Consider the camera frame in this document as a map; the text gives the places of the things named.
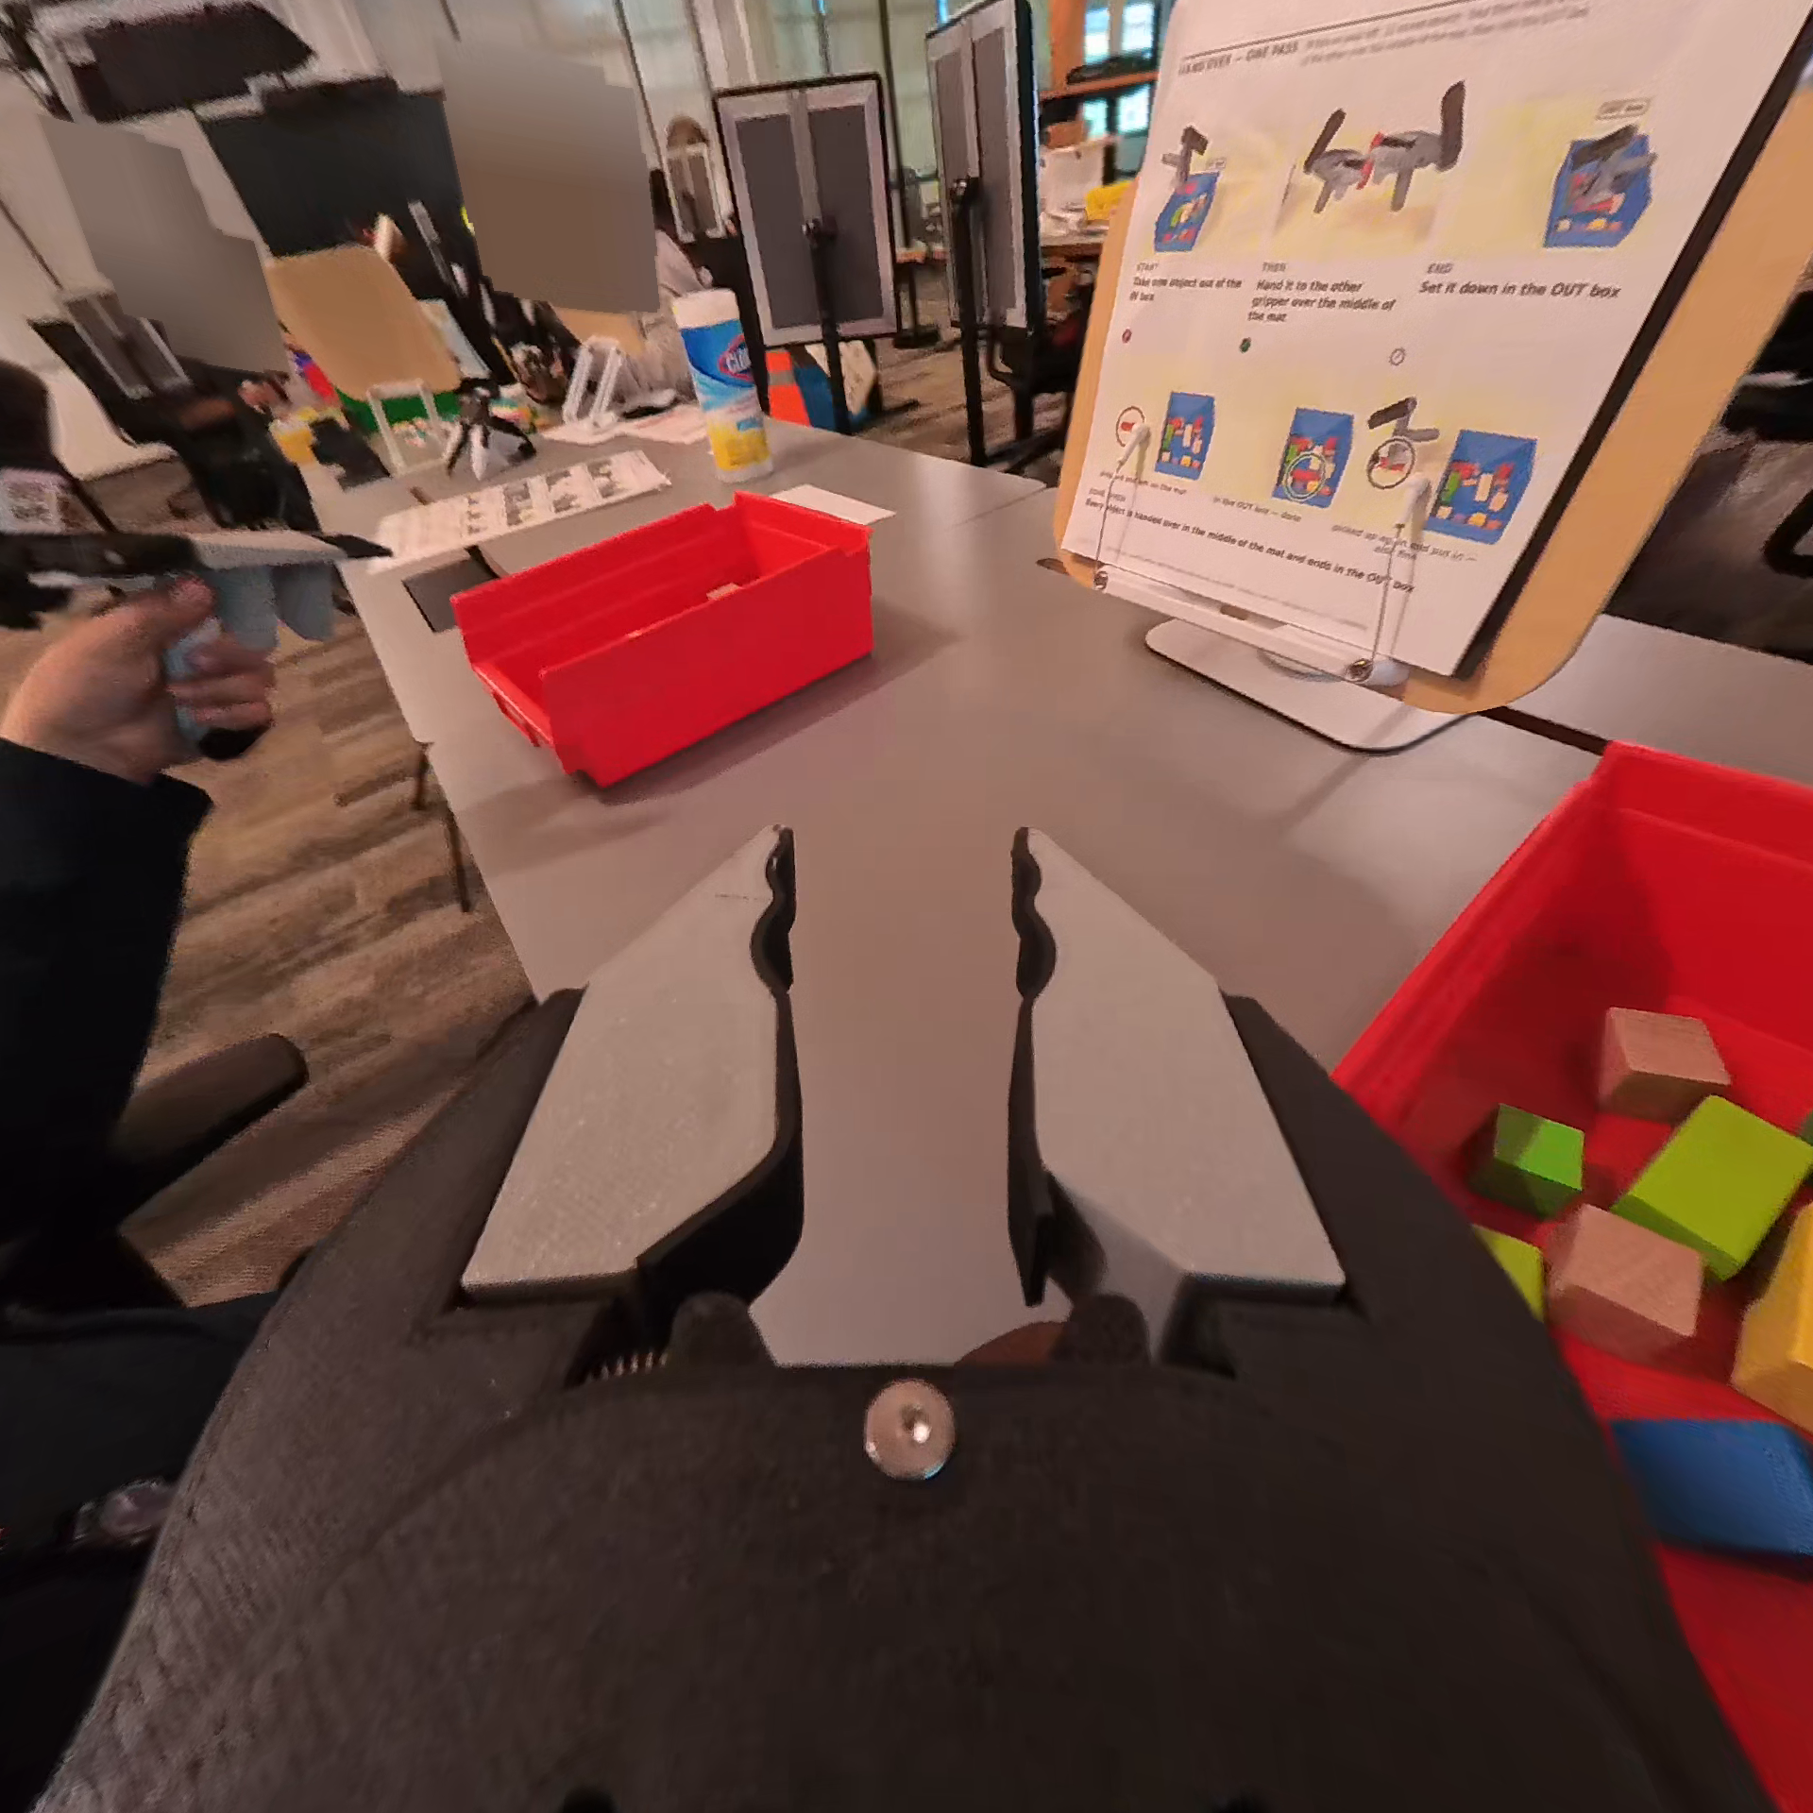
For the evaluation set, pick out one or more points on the person's left hand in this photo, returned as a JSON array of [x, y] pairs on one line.
[[84, 693]]

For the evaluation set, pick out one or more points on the printed paper sheets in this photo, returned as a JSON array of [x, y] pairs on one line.
[[537, 499]]

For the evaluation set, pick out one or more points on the white paper sheet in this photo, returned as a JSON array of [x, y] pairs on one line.
[[835, 503]]

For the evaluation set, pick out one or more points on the yellow wooden block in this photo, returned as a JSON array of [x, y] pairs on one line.
[[1782, 1345]]

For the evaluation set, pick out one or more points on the clear acrylic stand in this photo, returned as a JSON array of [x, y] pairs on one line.
[[405, 427]]

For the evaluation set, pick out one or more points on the pale wooden board stand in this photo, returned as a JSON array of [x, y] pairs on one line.
[[355, 321]]

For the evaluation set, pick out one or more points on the lime green wedge block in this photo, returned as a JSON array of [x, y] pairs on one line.
[[1516, 1267]]

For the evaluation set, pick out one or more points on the green wooden block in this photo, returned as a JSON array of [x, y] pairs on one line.
[[1530, 1162]]

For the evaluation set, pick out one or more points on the grey panel on stand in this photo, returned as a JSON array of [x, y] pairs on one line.
[[808, 212], [991, 172]]

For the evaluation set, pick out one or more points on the disinfecting wipes canister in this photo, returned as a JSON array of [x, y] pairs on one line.
[[725, 383]]

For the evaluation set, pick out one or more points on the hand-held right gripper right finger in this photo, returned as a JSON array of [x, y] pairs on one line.
[[1175, 1135]]

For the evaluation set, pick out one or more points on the lime green rectangular block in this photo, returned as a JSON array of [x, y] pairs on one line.
[[1715, 1183]]

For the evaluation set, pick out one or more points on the black flat pad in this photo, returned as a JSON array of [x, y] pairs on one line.
[[449, 592]]

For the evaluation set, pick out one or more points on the large natural wooden block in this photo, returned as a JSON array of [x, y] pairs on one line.
[[1664, 1062]]

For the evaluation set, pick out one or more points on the small natural wooden cube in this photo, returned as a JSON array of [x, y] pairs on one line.
[[1621, 1283]]

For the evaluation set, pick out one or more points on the person's left forearm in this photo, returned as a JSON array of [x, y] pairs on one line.
[[71, 991]]

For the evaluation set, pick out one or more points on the printed instruction sheet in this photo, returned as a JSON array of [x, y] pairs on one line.
[[1417, 355]]

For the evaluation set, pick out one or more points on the red plastic bin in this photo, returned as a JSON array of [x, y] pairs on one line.
[[1700, 921], [680, 682]]

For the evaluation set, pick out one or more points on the round badge reel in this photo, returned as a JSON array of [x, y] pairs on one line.
[[126, 1516]]

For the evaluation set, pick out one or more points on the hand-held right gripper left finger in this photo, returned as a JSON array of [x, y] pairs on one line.
[[637, 1135]]

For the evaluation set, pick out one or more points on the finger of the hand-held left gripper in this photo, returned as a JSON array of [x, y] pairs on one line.
[[283, 550], [277, 604]]

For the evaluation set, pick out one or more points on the blue triangular wooden block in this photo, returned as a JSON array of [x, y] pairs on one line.
[[1727, 1489]]

